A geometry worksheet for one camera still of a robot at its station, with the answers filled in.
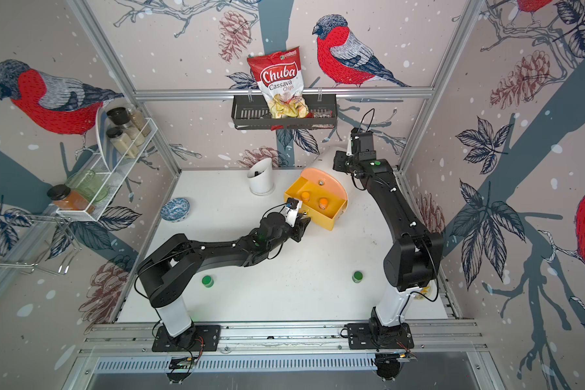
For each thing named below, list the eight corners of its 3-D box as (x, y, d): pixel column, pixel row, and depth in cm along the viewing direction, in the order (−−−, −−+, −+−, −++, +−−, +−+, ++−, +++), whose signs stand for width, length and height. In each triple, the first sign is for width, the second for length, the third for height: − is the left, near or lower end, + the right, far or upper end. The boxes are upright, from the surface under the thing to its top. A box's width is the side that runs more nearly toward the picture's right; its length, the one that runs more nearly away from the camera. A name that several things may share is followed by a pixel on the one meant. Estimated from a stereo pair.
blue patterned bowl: (160, 225, 102) (155, 220, 99) (170, 203, 110) (166, 197, 107) (187, 225, 102) (184, 219, 99) (195, 203, 110) (192, 197, 107)
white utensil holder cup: (250, 198, 112) (243, 175, 99) (253, 181, 119) (247, 157, 107) (272, 198, 112) (268, 175, 99) (274, 181, 119) (271, 157, 107)
